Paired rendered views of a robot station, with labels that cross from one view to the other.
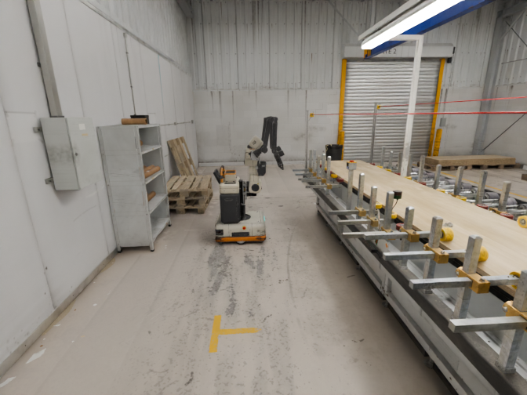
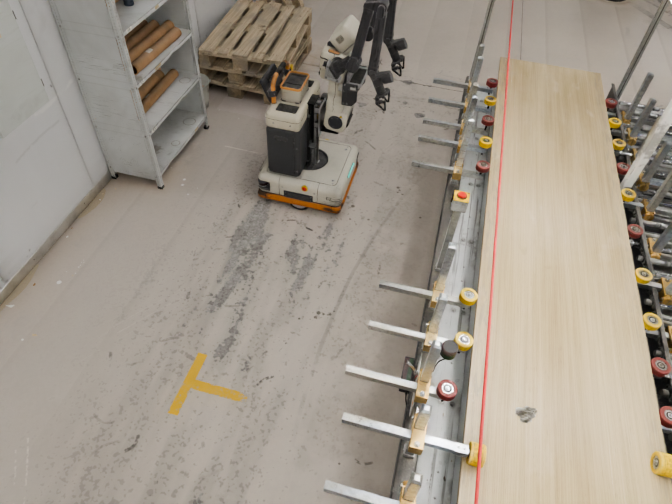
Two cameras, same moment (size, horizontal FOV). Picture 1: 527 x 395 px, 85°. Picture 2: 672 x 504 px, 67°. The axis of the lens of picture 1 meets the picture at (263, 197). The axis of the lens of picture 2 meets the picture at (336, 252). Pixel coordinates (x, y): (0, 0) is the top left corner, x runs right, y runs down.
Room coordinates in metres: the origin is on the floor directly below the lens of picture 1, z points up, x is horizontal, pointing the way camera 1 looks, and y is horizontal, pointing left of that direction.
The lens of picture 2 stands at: (0.76, -0.73, 2.76)
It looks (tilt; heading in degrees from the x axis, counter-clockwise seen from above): 48 degrees down; 15
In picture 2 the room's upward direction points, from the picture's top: 4 degrees clockwise
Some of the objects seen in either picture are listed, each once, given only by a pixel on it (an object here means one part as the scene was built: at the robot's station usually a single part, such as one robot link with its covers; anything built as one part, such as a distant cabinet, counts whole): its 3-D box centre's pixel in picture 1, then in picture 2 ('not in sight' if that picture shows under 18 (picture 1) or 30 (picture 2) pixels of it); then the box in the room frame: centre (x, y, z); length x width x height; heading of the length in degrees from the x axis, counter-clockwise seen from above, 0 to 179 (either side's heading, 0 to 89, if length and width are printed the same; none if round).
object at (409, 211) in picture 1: (405, 243); (415, 435); (1.62, -0.87, 0.87); 0.04 x 0.04 x 0.48; 3
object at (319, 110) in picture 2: (252, 188); (335, 113); (3.84, 0.16, 0.68); 0.28 x 0.27 x 0.25; 3
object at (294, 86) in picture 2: (230, 175); (295, 87); (3.77, 0.44, 0.87); 0.23 x 0.15 x 0.11; 3
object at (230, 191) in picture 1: (233, 196); (298, 122); (3.77, 0.41, 0.59); 0.55 x 0.34 x 0.83; 3
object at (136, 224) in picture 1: (139, 184); (142, 67); (3.75, 1.65, 0.78); 0.90 x 0.45 x 1.55; 3
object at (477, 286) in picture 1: (471, 279); not in sight; (1.10, -0.90, 0.95); 0.14 x 0.06 x 0.05; 3
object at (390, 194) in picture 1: (387, 224); (426, 374); (1.87, -0.86, 0.90); 0.04 x 0.04 x 0.48; 3
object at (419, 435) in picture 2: (408, 233); (418, 433); (1.60, -0.87, 0.95); 0.14 x 0.06 x 0.05; 3
